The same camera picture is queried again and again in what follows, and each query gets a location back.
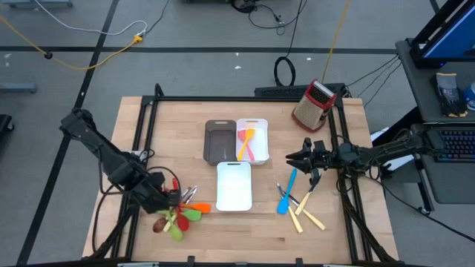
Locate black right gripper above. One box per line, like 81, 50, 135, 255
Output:
285, 137, 337, 186

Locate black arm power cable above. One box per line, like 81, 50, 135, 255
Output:
91, 172, 125, 255
361, 174, 475, 244

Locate grey black work gloves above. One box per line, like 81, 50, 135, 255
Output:
430, 72, 469, 119

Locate green silicone spatula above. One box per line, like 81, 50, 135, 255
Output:
155, 208, 203, 223

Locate black chair base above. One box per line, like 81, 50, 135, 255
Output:
0, 113, 16, 134

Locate black computer monitor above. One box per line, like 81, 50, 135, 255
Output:
410, 0, 475, 70

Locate pink silicone spatula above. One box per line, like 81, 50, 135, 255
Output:
237, 128, 257, 163

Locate thin black floor cable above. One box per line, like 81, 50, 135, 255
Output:
144, 0, 171, 35

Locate green silicone spoon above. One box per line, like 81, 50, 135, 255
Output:
163, 209, 185, 243

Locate white paper sheet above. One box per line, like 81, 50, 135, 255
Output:
370, 128, 416, 172

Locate grey computer desk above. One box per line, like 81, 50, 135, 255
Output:
395, 36, 475, 216

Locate white opaque plastic bin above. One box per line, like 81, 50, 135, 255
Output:
215, 161, 254, 213

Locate long yellow cable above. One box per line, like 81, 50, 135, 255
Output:
321, 0, 352, 85

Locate black coiled cable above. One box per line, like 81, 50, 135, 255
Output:
273, 0, 309, 88

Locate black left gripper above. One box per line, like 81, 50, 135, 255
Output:
135, 174, 182, 215

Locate blue silicone spatula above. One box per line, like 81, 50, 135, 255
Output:
276, 168, 298, 216

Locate yellow cable with plug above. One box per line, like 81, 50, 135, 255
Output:
0, 14, 145, 71

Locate black power strip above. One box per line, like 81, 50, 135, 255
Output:
254, 83, 348, 99

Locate white floor cable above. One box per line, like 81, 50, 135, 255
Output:
32, 0, 148, 37

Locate white translucent plastic bin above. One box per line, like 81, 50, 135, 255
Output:
235, 117, 270, 166

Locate black backlit keyboard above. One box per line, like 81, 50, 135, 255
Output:
432, 128, 475, 164

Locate blue white container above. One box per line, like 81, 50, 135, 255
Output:
462, 82, 475, 111

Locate black desk cable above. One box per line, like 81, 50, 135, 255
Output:
344, 54, 402, 88

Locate black cable tangle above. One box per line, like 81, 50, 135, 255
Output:
229, 0, 309, 36

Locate black aluminium table frame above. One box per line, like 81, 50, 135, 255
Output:
82, 83, 400, 267

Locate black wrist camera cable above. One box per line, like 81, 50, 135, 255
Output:
146, 165, 183, 192

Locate yellow silicone spatula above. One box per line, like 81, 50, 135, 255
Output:
236, 128, 256, 162

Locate red steel box grater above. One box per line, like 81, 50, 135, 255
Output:
291, 78, 338, 134

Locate grey furniture foot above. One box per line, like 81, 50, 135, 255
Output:
1, 0, 74, 9
0, 82, 38, 94

